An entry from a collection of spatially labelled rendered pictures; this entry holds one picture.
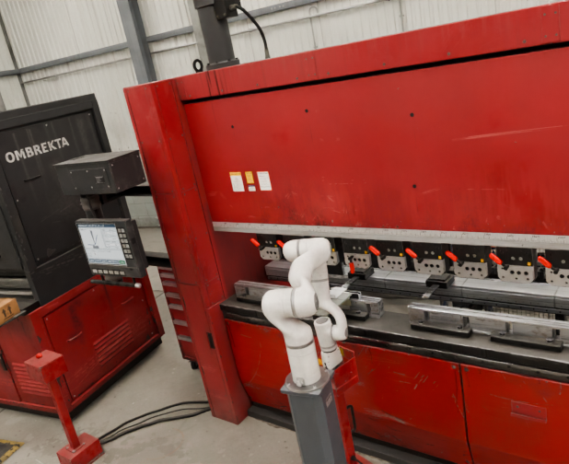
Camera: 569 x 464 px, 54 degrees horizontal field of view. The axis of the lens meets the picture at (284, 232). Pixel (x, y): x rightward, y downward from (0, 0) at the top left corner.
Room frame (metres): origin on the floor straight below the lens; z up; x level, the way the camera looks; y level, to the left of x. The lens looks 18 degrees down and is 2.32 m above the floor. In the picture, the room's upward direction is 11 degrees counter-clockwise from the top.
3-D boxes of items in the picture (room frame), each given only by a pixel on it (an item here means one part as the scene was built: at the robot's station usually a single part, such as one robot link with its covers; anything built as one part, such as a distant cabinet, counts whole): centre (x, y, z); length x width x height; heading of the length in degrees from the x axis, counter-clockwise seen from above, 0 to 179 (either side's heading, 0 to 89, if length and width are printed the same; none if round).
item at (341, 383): (2.50, -0.10, 0.75); 0.20 x 0.16 x 0.18; 36
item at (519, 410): (2.08, -0.92, 0.59); 0.15 x 0.02 x 0.07; 50
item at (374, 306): (2.83, -0.28, 0.92); 0.39 x 0.06 x 0.10; 50
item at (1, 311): (3.53, 2.04, 1.04); 0.30 x 0.26 x 0.12; 60
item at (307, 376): (2.05, 0.03, 1.09); 0.19 x 0.19 x 0.18
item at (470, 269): (2.37, -0.83, 1.26); 0.15 x 0.09 x 0.17; 50
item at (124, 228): (3.23, 1.02, 1.42); 0.45 x 0.12 x 0.36; 55
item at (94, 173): (3.33, 1.01, 1.53); 0.51 x 0.25 x 0.85; 55
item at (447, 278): (2.67, -0.72, 1.01); 0.26 x 0.12 x 0.05; 140
